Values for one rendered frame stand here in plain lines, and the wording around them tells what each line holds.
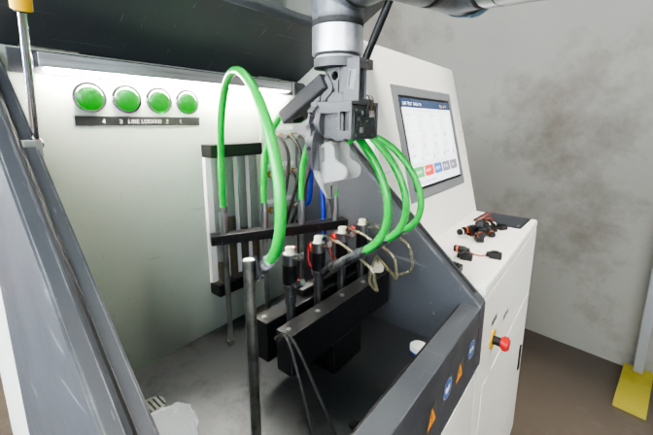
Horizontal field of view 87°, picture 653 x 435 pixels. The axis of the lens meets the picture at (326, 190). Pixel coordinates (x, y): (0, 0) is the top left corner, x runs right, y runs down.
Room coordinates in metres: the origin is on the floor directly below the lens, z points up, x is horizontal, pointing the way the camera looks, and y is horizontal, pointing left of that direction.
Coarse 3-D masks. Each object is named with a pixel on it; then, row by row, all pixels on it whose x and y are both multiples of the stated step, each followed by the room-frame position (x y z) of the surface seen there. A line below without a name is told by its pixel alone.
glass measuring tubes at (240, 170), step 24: (216, 144) 0.78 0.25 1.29; (240, 144) 0.81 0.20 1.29; (216, 168) 0.77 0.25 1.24; (240, 168) 0.82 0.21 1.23; (216, 192) 0.77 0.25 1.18; (240, 192) 0.82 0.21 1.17; (216, 216) 0.77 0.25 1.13; (240, 216) 0.82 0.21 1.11; (216, 264) 0.78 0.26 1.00; (240, 264) 0.83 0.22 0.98; (216, 288) 0.76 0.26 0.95
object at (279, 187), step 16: (224, 80) 0.61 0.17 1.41; (224, 96) 0.65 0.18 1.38; (256, 96) 0.45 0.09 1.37; (224, 112) 0.68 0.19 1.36; (272, 128) 0.41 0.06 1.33; (272, 144) 0.40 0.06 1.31; (272, 160) 0.39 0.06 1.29; (272, 176) 0.39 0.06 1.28; (224, 192) 0.72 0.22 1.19; (224, 208) 0.72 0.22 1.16; (272, 240) 0.40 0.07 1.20; (272, 256) 0.41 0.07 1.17
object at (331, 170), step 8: (328, 144) 0.52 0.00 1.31; (320, 152) 0.52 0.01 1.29; (328, 152) 0.52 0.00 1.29; (320, 160) 0.52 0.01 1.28; (328, 160) 0.52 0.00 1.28; (336, 160) 0.52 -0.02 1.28; (328, 168) 0.52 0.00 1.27; (336, 168) 0.51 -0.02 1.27; (344, 168) 0.50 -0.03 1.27; (320, 176) 0.53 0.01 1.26; (328, 176) 0.52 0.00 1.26; (336, 176) 0.51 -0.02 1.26; (344, 176) 0.51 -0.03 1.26; (320, 184) 0.53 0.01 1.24; (328, 184) 0.54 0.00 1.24; (328, 192) 0.54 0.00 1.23
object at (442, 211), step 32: (384, 64) 1.02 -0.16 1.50; (416, 64) 1.20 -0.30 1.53; (384, 96) 0.98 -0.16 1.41; (384, 128) 0.94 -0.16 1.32; (384, 160) 0.91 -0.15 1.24; (448, 192) 1.19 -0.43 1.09; (448, 224) 1.14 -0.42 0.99; (512, 288) 0.95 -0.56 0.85; (512, 320) 1.01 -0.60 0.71; (512, 352) 1.05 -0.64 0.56; (480, 384) 0.72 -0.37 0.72; (512, 384) 1.12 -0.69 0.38; (480, 416) 0.74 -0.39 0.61; (512, 416) 1.20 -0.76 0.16
